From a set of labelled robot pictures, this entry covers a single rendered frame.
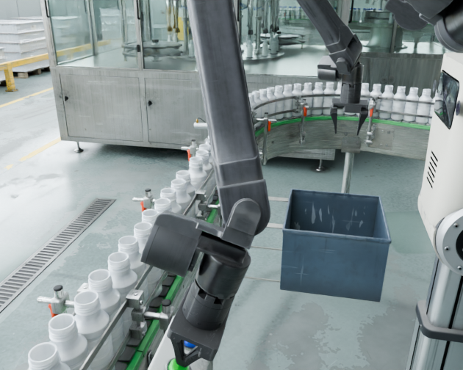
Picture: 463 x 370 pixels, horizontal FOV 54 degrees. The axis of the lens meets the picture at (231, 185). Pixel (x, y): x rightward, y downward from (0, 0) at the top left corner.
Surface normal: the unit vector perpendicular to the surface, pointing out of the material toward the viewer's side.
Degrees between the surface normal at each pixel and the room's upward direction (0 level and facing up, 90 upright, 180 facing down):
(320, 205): 90
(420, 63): 90
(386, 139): 90
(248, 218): 67
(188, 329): 20
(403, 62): 90
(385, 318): 0
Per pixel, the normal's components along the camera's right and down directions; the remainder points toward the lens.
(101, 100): -0.20, 0.39
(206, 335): 0.33, -0.84
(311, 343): 0.00, -0.92
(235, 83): 0.10, 0.00
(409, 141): -0.49, 0.34
